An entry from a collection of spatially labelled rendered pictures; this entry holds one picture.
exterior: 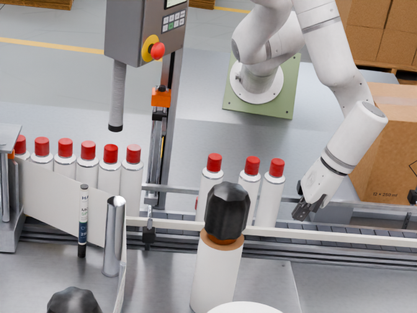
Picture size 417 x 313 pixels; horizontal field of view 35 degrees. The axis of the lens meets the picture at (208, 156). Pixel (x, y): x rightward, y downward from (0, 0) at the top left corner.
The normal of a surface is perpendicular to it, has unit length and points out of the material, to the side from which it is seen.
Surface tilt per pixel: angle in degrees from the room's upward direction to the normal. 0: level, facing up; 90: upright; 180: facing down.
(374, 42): 90
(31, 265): 0
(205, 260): 90
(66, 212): 90
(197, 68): 0
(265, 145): 0
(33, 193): 90
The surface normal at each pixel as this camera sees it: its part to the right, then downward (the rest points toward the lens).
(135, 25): -0.54, 0.37
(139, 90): 0.13, -0.85
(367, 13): 0.00, 0.51
